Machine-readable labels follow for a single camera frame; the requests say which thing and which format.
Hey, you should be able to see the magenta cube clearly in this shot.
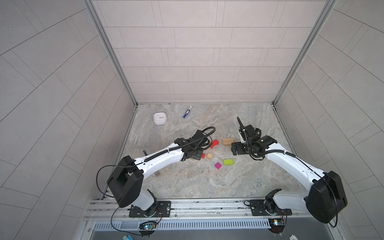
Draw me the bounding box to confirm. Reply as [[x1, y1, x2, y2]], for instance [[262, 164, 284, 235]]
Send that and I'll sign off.
[[215, 163, 222, 170]]

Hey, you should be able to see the blue whiteboard marker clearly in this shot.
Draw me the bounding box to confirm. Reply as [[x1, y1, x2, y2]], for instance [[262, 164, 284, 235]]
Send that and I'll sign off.
[[183, 106, 193, 119]]

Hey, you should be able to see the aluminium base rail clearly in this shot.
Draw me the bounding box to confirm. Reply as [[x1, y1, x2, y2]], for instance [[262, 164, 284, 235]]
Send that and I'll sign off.
[[85, 197, 312, 221]]

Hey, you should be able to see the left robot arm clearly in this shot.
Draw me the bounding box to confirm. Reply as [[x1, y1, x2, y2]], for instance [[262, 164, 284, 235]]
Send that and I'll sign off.
[[107, 127, 216, 217]]

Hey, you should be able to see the right controller board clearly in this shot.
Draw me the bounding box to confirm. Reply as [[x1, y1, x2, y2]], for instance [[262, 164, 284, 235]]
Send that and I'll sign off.
[[269, 219, 286, 234]]

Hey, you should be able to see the natural wood plank block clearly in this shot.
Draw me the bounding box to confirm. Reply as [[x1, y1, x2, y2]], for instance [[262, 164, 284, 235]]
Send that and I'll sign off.
[[223, 138, 235, 142]]

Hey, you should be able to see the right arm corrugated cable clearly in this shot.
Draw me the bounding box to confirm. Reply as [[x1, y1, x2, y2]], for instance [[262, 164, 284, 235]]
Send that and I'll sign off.
[[236, 116, 340, 229]]

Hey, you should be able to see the left controller board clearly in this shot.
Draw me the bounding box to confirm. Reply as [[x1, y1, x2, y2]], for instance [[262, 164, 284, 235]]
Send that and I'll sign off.
[[139, 221, 157, 231]]

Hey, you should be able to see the controller board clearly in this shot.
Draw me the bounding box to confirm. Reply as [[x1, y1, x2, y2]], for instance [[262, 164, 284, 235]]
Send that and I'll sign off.
[[139, 221, 157, 231], [269, 219, 286, 234]]

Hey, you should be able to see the lime green block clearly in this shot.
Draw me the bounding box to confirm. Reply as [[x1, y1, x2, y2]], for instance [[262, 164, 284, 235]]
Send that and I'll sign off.
[[223, 159, 235, 166]]

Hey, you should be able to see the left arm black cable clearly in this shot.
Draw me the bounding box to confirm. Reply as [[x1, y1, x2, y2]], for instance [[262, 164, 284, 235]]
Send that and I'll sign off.
[[95, 126, 217, 238]]

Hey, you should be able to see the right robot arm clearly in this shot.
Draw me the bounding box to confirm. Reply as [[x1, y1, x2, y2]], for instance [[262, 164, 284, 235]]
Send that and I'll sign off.
[[231, 124, 348, 224]]

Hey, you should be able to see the red arch block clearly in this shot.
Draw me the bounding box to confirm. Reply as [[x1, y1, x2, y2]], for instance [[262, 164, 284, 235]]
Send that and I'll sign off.
[[210, 140, 220, 149]]

